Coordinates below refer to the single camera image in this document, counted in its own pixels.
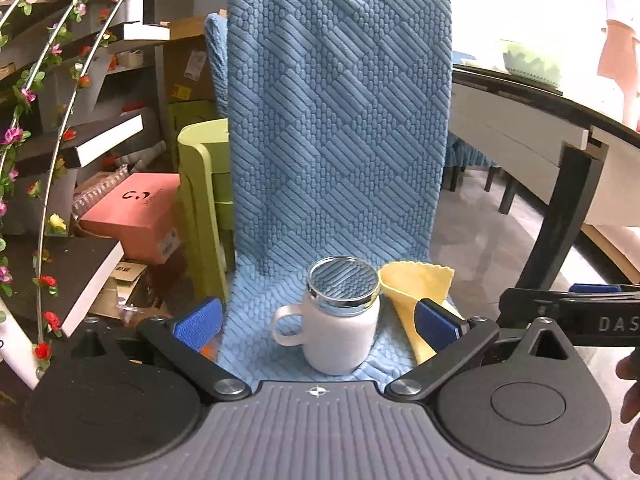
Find green white bowl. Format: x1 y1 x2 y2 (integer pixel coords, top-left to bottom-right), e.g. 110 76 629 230
502 42 561 89

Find pink cardboard box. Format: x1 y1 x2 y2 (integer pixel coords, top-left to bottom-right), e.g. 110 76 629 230
79 172 181 264

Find green plastic stool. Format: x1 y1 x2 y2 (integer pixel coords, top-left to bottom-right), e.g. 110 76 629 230
178 118 235 304

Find brown cardboard boxes pile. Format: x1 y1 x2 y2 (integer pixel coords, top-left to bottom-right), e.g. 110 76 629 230
89 260 160 325

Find blue textured covered chair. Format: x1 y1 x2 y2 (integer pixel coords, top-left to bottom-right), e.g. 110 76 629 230
218 0 452 386

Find white mug with chrome rim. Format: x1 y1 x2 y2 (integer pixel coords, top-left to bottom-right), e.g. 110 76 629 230
271 256 381 376

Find yellow cleaning cloth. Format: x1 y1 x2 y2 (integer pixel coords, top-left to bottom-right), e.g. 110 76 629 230
378 261 460 364

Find white dining table black legs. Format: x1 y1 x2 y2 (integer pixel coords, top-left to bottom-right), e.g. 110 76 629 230
449 64 639 289

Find staircase with flower garland railing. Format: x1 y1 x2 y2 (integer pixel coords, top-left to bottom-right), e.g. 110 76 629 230
1 0 171 389

